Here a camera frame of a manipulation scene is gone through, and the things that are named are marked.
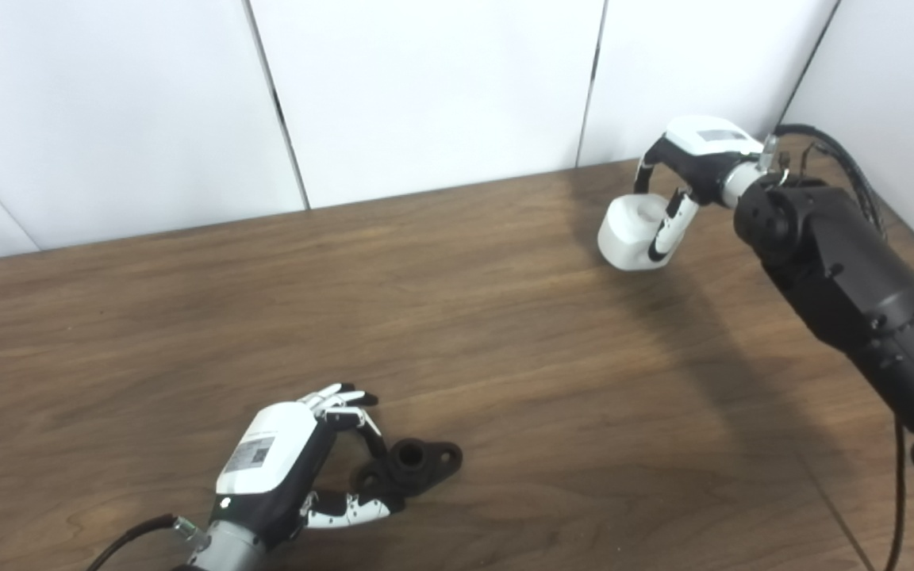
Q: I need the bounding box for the round white piece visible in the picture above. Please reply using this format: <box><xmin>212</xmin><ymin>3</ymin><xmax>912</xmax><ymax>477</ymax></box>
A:
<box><xmin>597</xmin><ymin>194</ymin><xmax>692</xmax><ymax>272</ymax></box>

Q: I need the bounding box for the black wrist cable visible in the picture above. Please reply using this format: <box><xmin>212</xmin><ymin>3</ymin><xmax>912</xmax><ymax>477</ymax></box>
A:
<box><xmin>84</xmin><ymin>514</ymin><xmax>208</xmax><ymax>571</ymax></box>
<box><xmin>770</xmin><ymin>123</ymin><xmax>906</xmax><ymax>571</ymax></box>

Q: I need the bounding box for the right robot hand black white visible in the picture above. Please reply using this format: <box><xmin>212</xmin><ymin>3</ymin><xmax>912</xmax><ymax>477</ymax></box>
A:
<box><xmin>633</xmin><ymin>116</ymin><xmax>766</xmax><ymax>263</ymax></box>

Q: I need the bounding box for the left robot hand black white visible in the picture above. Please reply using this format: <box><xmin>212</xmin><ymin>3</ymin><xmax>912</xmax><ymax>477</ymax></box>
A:
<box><xmin>209</xmin><ymin>383</ymin><xmax>406</xmax><ymax>552</ymax></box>

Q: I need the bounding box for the thin right arm wire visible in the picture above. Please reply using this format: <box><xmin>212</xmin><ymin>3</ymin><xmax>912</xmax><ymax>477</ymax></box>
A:
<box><xmin>774</xmin><ymin>147</ymin><xmax>831</xmax><ymax>187</ymax></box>

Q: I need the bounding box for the black flanged holder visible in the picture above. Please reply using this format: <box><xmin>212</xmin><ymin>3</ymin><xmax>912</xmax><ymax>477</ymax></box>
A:
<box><xmin>355</xmin><ymin>440</ymin><xmax>463</xmax><ymax>500</ymax></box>

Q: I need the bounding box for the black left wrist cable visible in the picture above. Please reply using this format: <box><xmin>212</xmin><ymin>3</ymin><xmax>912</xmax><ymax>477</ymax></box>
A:
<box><xmin>84</xmin><ymin>514</ymin><xmax>208</xmax><ymax>571</ymax></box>

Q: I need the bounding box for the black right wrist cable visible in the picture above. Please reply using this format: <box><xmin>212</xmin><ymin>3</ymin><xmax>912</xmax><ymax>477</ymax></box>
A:
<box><xmin>770</xmin><ymin>123</ymin><xmax>906</xmax><ymax>571</ymax></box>

